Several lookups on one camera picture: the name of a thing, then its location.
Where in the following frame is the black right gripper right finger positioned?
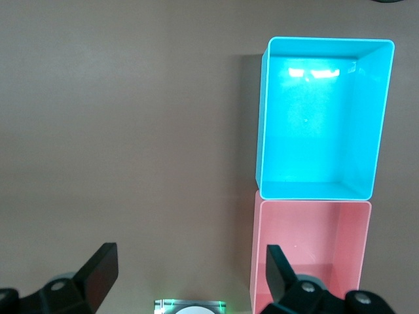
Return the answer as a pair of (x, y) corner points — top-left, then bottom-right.
(258, 244), (397, 314)

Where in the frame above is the blue plastic bin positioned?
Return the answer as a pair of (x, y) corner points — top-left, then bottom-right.
(254, 36), (395, 201)

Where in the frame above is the pink plastic bin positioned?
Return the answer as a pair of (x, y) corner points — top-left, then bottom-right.
(249, 190), (373, 314)

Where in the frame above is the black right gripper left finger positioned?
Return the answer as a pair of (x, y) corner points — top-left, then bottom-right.
(0, 242), (119, 314)

